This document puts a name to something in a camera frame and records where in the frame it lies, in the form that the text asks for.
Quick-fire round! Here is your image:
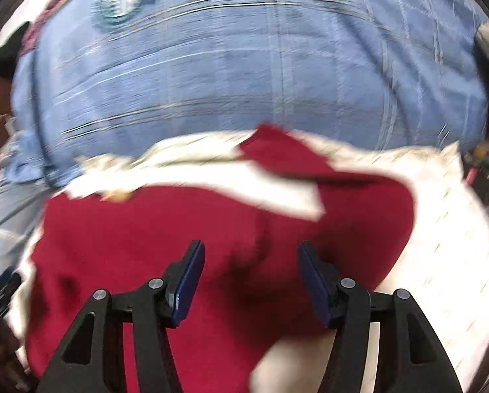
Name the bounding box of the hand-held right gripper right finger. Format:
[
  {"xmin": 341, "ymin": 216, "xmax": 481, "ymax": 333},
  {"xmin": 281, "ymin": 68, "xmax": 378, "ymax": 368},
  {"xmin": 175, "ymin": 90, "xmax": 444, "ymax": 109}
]
[{"xmin": 297, "ymin": 241, "xmax": 464, "ymax": 393}]

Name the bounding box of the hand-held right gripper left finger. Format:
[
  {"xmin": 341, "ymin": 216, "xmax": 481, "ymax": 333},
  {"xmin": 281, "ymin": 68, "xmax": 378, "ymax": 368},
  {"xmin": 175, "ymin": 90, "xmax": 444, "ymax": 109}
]
[{"xmin": 35, "ymin": 240, "xmax": 206, "ymax": 393}]

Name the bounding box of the red cloth garment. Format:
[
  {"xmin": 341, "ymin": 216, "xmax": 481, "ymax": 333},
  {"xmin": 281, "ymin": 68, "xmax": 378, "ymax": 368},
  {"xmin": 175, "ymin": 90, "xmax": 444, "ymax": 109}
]
[{"xmin": 25, "ymin": 124, "xmax": 417, "ymax": 393}]

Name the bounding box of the cream leaf-print pillow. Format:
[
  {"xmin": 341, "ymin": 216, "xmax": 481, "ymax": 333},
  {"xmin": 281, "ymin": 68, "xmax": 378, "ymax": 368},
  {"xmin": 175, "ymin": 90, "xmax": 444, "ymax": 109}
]
[{"xmin": 7, "ymin": 129, "xmax": 489, "ymax": 393}]

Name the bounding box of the blue plaid pillow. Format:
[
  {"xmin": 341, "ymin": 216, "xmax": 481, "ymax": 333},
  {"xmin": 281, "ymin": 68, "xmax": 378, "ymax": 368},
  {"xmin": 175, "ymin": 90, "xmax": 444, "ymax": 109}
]
[{"xmin": 10, "ymin": 0, "xmax": 489, "ymax": 191}]

